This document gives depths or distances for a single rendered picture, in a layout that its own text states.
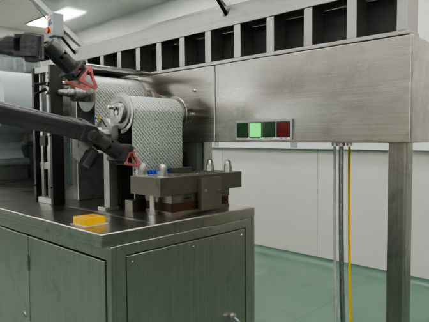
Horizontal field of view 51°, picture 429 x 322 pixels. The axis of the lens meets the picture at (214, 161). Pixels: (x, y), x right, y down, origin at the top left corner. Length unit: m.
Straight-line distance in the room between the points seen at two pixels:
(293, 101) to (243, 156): 3.20
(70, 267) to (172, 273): 0.31
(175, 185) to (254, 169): 3.18
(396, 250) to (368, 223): 2.46
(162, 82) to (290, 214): 2.69
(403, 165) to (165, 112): 0.85
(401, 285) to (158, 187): 0.84
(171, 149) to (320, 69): 0.63
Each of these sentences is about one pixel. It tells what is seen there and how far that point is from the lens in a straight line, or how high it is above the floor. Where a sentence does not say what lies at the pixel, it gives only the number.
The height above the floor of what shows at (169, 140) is 1.15.
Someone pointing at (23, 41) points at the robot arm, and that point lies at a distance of 1.52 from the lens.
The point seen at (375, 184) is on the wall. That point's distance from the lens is 3.97.
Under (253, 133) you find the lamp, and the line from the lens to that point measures 1.63.
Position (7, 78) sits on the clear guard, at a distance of 2.54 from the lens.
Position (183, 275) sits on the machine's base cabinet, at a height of 0.72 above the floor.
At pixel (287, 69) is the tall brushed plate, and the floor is 1.38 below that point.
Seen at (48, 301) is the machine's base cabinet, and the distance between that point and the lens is 1.67.
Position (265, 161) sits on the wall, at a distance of 4.54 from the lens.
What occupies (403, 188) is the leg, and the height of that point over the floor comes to 0.99.
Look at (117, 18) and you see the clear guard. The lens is 2.26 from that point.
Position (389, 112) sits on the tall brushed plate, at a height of 1.23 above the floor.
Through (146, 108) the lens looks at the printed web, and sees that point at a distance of 1.66.
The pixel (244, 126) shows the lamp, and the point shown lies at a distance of 1.65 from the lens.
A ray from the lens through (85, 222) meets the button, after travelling 1.38.
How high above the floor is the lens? 1.16
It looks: 3 degrees down
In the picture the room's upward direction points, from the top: straight up
